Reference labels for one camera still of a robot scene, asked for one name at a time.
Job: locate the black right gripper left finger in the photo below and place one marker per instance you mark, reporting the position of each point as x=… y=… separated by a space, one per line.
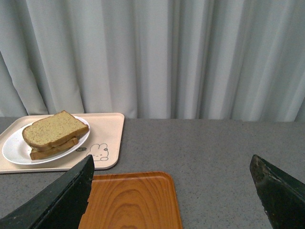
x=60 y=205

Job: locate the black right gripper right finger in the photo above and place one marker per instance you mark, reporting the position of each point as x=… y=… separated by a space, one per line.
x=282 y=196

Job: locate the white round plate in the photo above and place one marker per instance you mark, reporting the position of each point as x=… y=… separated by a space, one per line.
x=17 y=151

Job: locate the bread slice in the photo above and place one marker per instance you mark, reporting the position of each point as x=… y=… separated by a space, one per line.
x=37 y=155
x=53 y=131

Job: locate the beige rabbit tray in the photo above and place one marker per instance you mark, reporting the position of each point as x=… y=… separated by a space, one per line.
x=103 y=143

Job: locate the wooden brown tray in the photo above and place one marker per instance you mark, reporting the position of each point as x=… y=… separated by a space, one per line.
x=132 y=201

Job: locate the grey curtain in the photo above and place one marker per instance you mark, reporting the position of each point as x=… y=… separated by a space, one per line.
x=188 y=59

